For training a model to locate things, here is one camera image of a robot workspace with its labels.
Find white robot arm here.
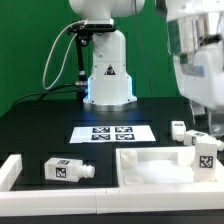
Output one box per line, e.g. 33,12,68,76
69,0,224,137

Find white square tabletop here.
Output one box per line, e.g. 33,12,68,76
116,146,224,191

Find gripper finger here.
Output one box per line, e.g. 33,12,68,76
208,110,224,137
190,101,205,116

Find grey camera cable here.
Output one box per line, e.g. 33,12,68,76
42,20,84,92

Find black cable on table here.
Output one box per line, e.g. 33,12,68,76
12,83,81,108

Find black camera on stand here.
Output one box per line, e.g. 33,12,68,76
67,20,116,102

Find white flat tag plate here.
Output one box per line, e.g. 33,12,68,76
70,125,155,143

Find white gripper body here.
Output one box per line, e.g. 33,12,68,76
173,43,224,110

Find white U-shaped fence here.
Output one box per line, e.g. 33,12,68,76
0,154,224,217

